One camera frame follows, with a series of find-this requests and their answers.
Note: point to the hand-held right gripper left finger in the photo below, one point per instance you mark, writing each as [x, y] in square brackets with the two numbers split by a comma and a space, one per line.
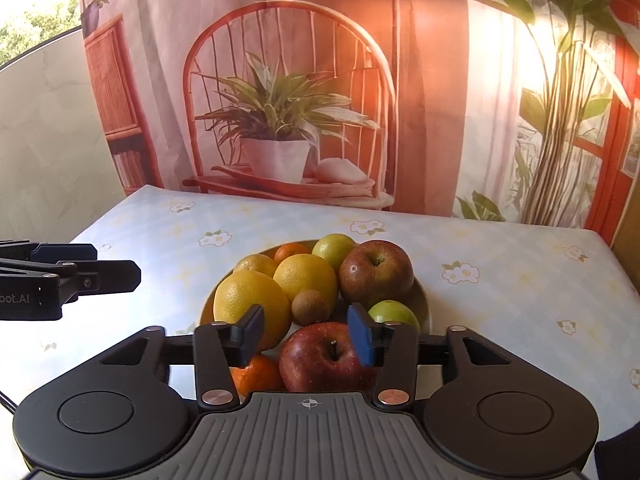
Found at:
[252, 332]

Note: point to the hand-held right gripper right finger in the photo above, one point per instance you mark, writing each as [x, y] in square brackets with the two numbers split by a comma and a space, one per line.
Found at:
[361, 335]

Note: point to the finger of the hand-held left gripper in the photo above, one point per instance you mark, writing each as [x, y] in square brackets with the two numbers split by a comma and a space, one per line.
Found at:
[65, 252]
[110, 274]

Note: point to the large yellow orange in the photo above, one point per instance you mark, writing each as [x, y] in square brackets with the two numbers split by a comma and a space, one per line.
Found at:
[305, 277]
[245, 300]

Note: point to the bright green round fruit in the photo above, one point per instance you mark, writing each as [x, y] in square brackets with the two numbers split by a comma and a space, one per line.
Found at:
[395, 312]

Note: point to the small tangerine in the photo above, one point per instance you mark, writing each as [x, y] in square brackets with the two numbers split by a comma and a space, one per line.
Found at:
[257, 377]
[291, 251]

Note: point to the bright red apple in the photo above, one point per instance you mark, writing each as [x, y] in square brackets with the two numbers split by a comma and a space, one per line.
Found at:
[320, 360]

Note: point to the brown kiwi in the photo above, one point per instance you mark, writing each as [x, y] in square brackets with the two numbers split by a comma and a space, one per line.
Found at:
[310, 307]

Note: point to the brownish red apple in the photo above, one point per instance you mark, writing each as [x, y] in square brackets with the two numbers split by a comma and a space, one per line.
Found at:
[375, 275]

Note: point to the cream round plate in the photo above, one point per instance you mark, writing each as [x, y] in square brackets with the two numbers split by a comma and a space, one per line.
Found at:
[423, 307]

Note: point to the small yellow orange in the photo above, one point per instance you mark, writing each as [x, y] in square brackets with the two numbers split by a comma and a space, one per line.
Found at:
[252, 264]

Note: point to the yellow-green round fruit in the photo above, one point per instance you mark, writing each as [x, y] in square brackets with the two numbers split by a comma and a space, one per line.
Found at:
[332, 250]

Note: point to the window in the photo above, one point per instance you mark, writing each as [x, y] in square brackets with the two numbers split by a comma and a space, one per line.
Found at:
[30, 25]

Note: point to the printed backdrop curtain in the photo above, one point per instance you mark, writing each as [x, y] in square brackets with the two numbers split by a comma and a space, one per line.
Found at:
[425, 110]

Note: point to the black dotted glove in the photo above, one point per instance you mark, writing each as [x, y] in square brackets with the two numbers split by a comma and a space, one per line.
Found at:
[620, 452]

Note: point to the golden brown wooden board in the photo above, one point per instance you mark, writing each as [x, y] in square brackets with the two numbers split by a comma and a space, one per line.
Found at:
[631, 245]

